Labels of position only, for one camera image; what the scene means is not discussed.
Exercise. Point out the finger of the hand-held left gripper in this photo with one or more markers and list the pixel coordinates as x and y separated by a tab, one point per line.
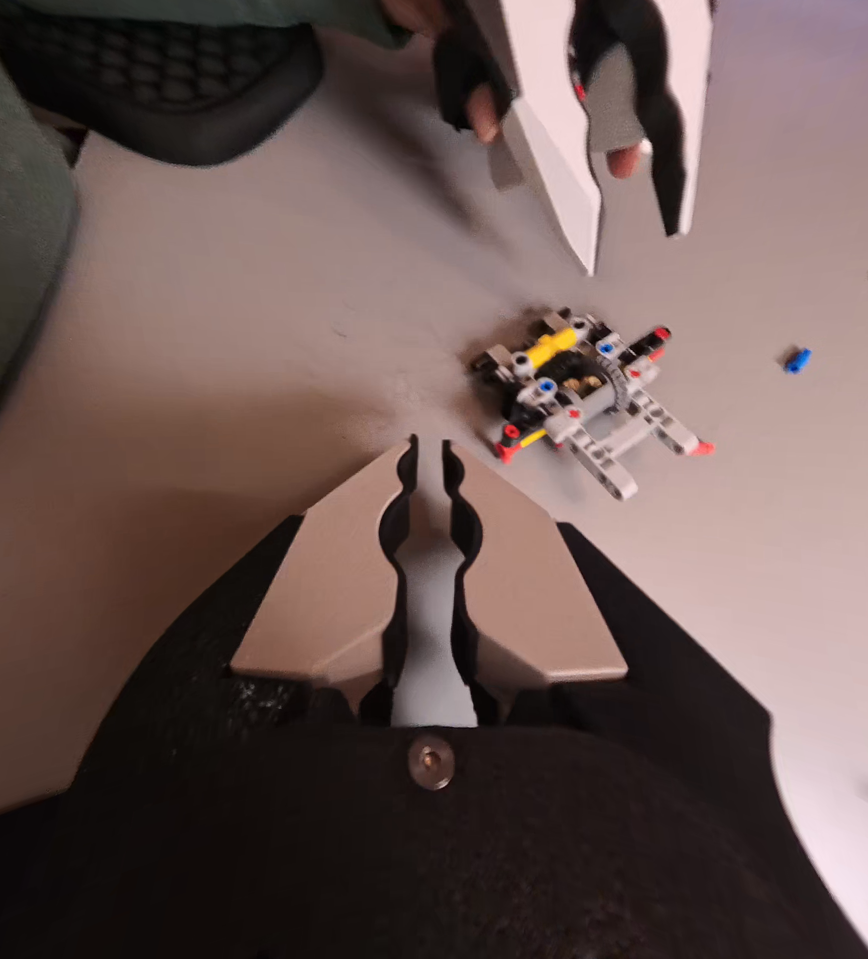
692	75
543	67

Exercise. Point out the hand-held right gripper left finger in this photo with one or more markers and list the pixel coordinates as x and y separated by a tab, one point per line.
321	599

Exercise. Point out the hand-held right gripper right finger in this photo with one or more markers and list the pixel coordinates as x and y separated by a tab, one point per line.
546	607

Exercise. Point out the grey lego gearbox assembly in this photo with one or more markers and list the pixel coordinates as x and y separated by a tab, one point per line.
595	408

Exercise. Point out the single blue lego pin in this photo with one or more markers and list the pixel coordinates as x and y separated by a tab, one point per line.
797	359

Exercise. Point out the person's left hand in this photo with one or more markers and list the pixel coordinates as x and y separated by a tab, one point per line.
485	112

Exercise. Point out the person's green shirt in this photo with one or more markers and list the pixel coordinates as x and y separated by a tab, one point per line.
7	225

